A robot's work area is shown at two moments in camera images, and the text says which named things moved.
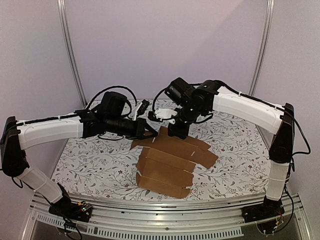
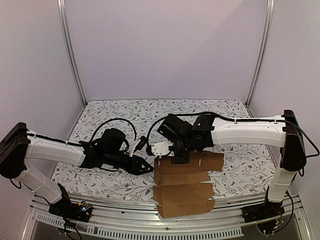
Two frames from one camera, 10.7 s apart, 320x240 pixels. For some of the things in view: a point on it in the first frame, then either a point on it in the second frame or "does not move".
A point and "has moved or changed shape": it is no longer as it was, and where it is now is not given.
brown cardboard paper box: [166, 164] has moved or changed shape
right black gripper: [178, 128] → [180, 159]
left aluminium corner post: [70, 49] does not move
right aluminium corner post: [270, 12] does not move
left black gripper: [139, 130] → [136, 168]
